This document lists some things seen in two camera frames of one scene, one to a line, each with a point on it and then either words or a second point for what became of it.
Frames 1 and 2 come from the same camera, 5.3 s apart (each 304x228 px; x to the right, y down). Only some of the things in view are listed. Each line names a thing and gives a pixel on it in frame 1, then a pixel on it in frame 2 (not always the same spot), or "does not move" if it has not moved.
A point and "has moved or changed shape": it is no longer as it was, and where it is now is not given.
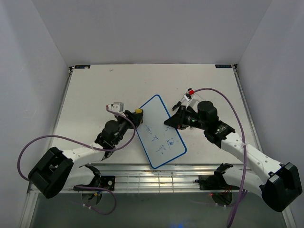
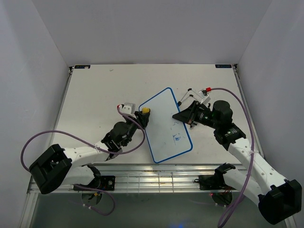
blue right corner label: [223, 66] does not move
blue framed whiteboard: [162, 143] has moved or changed shape
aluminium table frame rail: [143, 178] does not move
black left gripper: [136, 118] → [143, 118]
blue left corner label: [82, 66] does not move
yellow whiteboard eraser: [138, 110] has moved or changed shape
